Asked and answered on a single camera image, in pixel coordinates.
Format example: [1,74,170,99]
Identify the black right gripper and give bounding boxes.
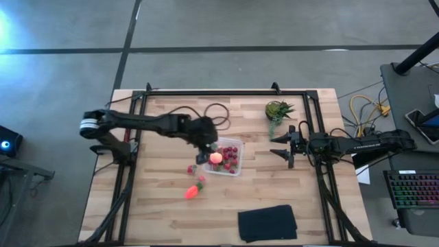
[269,124,309,169]

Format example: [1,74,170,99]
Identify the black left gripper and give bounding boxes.
[185,115,220,166]

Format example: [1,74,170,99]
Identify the clear plastic tupperware container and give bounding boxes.
[202,136,245,177]

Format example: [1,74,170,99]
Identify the orange toy carrot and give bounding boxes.
[183,181,204,200]

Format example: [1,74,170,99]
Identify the potted green succulent plant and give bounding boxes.
[264,99,296,142]

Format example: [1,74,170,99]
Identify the dark blue folded cloth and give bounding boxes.
[237,204,298,244]

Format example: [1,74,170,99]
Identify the white paper sheet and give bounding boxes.
[350,153,372,186]

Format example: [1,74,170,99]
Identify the grey side desk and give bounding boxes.
[379,62,439,154]

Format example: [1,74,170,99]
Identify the backlit black keyboard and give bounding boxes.
[383,169,439,210]

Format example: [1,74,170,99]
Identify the black tablet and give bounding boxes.
[404,108,439,145]

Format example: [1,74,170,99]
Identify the grey flat device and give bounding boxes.
[397,207,439,238]

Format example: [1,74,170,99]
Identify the black pole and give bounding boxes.
[393,31,439,76]

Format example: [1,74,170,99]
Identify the black floor stand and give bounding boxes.
[0,156,56,241]

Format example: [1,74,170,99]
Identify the black box with blue light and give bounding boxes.
[0,124,24,158]

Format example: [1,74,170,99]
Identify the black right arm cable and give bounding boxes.
[297,119,354,138]

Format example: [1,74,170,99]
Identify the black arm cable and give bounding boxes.
[297,119,354,138]
[167,102,231,132]

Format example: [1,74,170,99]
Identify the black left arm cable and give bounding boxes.
[167,102,231,132]

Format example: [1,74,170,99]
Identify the black metal table frame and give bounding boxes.
[82,81,373,247]

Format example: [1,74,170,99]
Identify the yellow cable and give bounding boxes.
[348,94,392,138]

